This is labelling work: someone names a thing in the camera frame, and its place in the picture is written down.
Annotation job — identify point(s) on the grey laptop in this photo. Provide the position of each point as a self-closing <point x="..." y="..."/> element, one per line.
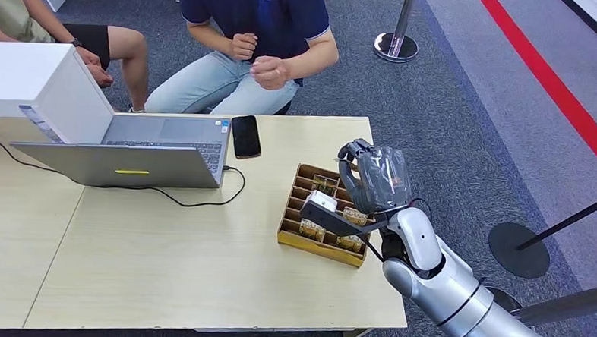
<point x="152" y="166"/>

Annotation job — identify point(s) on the black wristwatch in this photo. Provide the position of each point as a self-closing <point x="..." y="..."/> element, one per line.
<point x="76" y="42"/>

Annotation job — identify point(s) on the person's left forearm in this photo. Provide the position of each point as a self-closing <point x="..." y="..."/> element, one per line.
<point x="43" y="15"/>
<point x="313" y="55"/>

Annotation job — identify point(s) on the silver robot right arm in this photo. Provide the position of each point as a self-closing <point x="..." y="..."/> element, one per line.
<point x="449" y="294"/>

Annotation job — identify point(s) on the person's right hand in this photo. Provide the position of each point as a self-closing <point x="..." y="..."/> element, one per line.
<point x="243" y="46"/>
<point x="101" y="75"/>

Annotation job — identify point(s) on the pale wrist camera, black bracket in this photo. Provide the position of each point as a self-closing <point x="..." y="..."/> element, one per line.
<point x="322" y="201"/>

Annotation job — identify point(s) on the brown cardboard card holder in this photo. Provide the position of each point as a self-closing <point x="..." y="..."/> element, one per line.
<point x="315" y="248"/>

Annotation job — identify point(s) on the person's left hand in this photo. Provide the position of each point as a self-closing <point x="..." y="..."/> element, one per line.
<point x="270" y="73"/>
<point x="89" y="57"/>

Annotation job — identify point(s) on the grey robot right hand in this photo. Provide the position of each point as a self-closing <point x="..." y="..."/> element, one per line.
<point x="383" y="181"/>

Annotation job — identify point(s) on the yellow laptop sticker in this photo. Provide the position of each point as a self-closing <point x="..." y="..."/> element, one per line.
<point x="131" y="171"/>

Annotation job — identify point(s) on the person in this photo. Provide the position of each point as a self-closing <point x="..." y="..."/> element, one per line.
<point x="265" y="10"/>
<point x="3" y="3"/>

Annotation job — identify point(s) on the person's hand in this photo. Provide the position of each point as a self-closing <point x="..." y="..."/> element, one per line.
<point x="89" y="57"/>
<point x="270" y="73"/>
<point x="243" y="46"/>
<point x="101" y="75"/>

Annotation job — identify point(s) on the black smartphone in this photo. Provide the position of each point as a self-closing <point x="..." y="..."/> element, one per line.
<point x="246" y="137"/>

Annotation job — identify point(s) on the black stanchion post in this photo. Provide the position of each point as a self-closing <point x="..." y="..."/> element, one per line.
<point x="519" y="252"/>

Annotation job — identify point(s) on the hotel key card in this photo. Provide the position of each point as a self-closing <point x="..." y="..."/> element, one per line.
<point x="325" y="184"/>
<point x="355" y="217"/>
<point x="349" y="244"/>
<point x="311" y="231"/>
<point x="346" y="162"/>

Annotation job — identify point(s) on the chrome stanchion post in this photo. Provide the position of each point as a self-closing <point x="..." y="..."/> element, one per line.
<point x="395" y="46"/>
<point x="574" y="302"/>

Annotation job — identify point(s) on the white box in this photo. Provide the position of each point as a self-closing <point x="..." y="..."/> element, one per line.
<point x="20" y="74"/>

